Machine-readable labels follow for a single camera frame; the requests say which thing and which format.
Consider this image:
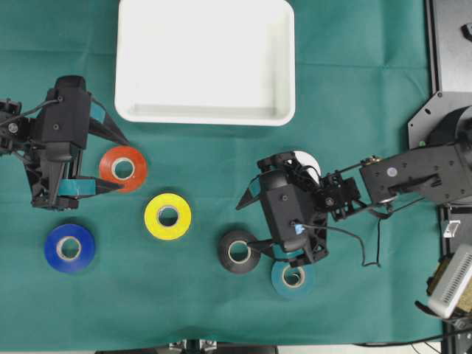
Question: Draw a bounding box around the black tape roll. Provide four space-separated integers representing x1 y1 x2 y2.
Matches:
218 230 260 274

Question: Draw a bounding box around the white ventilated electronics box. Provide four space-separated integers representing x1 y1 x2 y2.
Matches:
428 243 471 319

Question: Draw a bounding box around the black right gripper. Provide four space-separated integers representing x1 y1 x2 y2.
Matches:
236 151 327 269

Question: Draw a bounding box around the black right camera cable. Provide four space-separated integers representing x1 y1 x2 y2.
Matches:
294 198 425 268

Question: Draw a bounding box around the green table cloth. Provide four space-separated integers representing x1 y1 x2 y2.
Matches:
1 1 440 351

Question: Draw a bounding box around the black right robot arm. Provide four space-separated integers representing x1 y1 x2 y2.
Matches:
237 139 471 267

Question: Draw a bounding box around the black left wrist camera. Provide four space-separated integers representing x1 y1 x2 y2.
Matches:
54 75 87 99

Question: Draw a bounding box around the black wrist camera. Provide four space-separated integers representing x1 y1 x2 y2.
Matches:
273 219 311 260
54 75 87 99

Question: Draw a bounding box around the yellow tape roll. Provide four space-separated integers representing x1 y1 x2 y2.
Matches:
144 192 192 240

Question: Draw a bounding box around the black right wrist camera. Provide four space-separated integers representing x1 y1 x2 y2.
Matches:
273 219 311 260

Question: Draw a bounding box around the red tape roll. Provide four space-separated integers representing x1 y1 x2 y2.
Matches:
99 146 148 193

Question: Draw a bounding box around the white plastic tray case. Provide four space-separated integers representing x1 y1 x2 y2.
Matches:
114 1 296 126

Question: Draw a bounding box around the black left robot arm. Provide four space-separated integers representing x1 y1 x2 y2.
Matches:
1 88 129 211

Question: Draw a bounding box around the blue tape roll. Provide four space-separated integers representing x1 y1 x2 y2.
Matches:
44 223 95 274

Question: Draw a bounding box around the white tape roll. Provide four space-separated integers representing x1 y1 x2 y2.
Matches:
294 150 322 184

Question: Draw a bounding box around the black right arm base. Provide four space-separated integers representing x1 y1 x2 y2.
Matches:
407 90 472 207

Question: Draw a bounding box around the teal green tape roll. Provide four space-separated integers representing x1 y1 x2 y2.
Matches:
271 262 316 300

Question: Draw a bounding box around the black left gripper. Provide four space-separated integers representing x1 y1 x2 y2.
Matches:
22 88 130 210

